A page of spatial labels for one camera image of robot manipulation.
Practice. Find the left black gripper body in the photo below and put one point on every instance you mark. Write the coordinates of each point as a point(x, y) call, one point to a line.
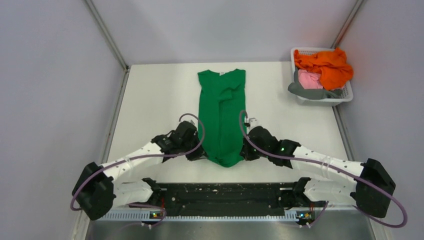
point(188, 145)

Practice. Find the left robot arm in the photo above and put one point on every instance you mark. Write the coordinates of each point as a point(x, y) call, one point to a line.
point(100, 188)

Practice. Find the green t shirt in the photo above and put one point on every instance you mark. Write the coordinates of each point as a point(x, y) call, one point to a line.
point(222, 98)

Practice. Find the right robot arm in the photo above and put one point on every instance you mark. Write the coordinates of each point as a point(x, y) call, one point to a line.
point(365, 185)

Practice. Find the aluminium frame post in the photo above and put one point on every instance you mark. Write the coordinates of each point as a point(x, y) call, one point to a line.
point(105, 33)
point(358, 5)

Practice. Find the white plastic basket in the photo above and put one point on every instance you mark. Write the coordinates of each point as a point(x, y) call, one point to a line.
point(344, 95)

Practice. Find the left aluminium frame post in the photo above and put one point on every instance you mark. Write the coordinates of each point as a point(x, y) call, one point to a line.
point(105, 33)

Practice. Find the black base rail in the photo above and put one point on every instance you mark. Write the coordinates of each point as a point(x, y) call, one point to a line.
point(229, 199)

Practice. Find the orange t shirt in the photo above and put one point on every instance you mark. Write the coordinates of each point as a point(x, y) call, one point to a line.
point(332, 65)

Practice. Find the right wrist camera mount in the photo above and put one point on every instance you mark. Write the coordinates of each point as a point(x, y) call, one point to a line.
point(251, 123)

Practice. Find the right aluminium frame post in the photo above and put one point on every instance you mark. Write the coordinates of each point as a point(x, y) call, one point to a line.
point(358, 5)

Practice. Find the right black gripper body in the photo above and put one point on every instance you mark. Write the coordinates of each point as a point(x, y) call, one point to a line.
point(262, 154)

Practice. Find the grey t shirt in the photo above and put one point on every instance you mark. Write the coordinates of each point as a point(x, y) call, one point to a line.
point(312, 94)

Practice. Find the pink t shirt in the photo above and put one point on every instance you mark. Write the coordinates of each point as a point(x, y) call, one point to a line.
point(309, 80)

